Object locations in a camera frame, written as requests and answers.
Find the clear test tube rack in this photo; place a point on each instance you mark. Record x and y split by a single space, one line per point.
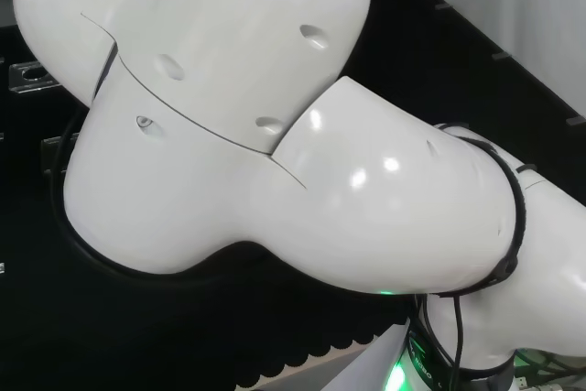
49 157

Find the black bench cloth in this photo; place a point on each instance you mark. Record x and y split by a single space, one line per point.
137 327

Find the clear funnel stand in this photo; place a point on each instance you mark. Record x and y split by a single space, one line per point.
27 77

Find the small black cloth clip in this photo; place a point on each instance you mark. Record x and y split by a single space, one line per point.
442 6
500 55

